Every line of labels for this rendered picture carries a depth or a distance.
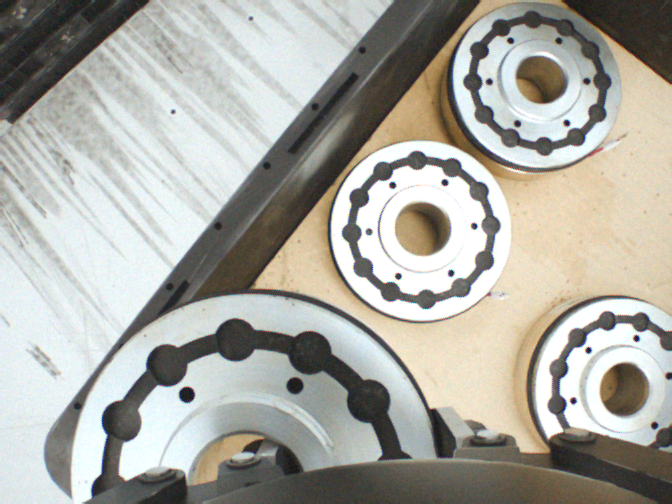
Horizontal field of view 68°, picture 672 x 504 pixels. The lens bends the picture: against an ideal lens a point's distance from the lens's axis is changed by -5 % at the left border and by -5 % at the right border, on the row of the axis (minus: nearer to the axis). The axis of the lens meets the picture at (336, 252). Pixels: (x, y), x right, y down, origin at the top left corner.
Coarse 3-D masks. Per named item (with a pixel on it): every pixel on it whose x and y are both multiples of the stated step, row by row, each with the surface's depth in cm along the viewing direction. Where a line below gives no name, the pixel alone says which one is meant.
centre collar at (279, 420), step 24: (216, 408) 13; (240, 408) 13; (264, 408) 13; (288, 408) 13; (192, 432) 13; (216, 432) 13; (240, 432) 13; (264, 432) 13; (288, 432) 13; (312, 432) 13; (168, 456) 13; (192, 456) 13; (312, 456) 13; (336, 456) 14; (192, 480) 13
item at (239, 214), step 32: (416, 0) 23; (384, 32) 23; (352, 64) 23; (384, 64) 23; (320, 96) 23; (352, 96) 23; (288, 128) 22; (320, 128) 22; (288, 160) 22; (256, 192) 22; (224, 224) 22; (192, 256) 22; (224, 256) 22; (160, 288) 22; (192, 288) 22; (64, 416) 22; (64, 448) 22; (64, 480) 22
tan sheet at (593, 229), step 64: (512, 0) 33; (640, 64) 33; (384, 128) 33; (640, 128) 32; (512, 192) 32; (576, 192) 32; (640, 192) 32; (320, 256) 32; (512, 256) 32; (576, 256) 32; (640, 256) 32; (384, 320) 32; (448, 320) 32; (512, 320) 32; (448, 384) 31; (512, 384) 31
